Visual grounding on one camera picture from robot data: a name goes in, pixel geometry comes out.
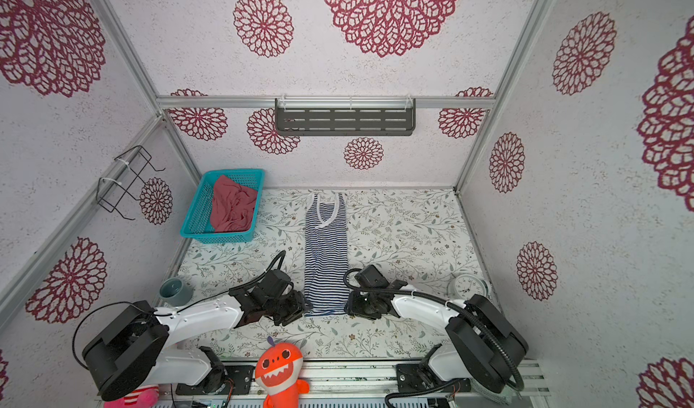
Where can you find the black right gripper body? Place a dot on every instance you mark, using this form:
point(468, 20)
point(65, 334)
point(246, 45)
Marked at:
point(362, 305)

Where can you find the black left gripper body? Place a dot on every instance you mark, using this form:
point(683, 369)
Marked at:
point(286, 308)

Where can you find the blue white striped tank top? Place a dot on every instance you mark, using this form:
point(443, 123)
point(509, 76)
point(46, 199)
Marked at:
point(326, 256)

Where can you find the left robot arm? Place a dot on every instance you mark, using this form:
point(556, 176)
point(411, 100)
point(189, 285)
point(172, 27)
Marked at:
point(140, 347)

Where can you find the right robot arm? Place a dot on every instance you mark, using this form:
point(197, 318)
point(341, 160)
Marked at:
point(481, 345)

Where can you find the maroon tank top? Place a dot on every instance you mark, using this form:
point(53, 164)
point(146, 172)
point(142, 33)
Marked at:
point(233, 206)

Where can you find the red monster plush toy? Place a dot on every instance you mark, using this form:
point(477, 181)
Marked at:
point(277, 373)

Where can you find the floral tablecloth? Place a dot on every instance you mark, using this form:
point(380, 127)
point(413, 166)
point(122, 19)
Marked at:
point(418, 236)

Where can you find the white alarm clock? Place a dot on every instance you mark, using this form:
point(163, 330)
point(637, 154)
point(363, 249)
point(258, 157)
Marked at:
point(466, 285)

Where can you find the grey-green cup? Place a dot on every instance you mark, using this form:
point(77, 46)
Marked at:
point(175, 292)

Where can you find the teal plastic basket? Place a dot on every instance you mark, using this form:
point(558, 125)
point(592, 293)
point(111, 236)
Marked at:
point(197, 223)

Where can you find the white pink plush doll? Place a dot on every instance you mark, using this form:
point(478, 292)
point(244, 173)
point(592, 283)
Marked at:
point(144, 397)

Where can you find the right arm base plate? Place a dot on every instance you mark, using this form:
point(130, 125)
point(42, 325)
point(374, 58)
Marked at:
point(417, 378)

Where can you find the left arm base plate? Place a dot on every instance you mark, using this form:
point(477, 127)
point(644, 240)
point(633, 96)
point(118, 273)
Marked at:
point(230, 379)

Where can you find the grey wall shelf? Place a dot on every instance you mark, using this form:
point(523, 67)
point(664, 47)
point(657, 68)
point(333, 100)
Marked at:
point(345, 119)

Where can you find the black wire wall rack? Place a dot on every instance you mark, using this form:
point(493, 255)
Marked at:
point(134, 162)

